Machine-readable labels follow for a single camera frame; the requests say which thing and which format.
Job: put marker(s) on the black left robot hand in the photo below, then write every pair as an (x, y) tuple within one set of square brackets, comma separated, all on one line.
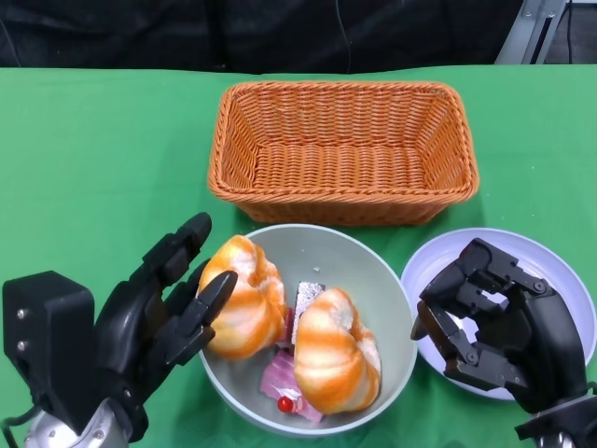
[(126, 336)]

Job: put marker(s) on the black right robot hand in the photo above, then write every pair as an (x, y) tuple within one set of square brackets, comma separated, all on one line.
[(550, 336)]

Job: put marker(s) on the orange striped bread bun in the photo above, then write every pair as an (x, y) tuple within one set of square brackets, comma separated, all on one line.
[(247, 317), (331, 364)]

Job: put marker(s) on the grey-green bowl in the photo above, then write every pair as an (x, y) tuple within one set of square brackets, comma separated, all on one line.
[(326, 252)]

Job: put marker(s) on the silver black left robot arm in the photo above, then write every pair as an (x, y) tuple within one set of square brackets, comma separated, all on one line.
[(60, 429)]

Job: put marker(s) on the lavender plate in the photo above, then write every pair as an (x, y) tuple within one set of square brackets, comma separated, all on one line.
[(429, 261)]

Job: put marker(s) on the pink cake slice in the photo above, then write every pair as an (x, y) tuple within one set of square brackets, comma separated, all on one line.
[(280, 373)]

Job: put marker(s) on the chocolate cake slice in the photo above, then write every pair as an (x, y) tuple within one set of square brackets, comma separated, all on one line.
[(308, 294)]

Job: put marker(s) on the orange wicker basket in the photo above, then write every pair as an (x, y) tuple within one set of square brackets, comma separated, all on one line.
[(336, 163)]

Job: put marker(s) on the green tablecloth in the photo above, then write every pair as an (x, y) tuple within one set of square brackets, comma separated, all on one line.
[(116, 140)]

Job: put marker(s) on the black backdrop cloth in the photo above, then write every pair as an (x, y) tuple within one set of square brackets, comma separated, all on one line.
[(140, 32)]

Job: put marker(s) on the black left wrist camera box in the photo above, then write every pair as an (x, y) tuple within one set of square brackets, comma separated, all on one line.
[(46, 326)]

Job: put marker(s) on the aluminium frame post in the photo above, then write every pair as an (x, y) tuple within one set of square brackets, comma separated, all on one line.
[(517, 32)]

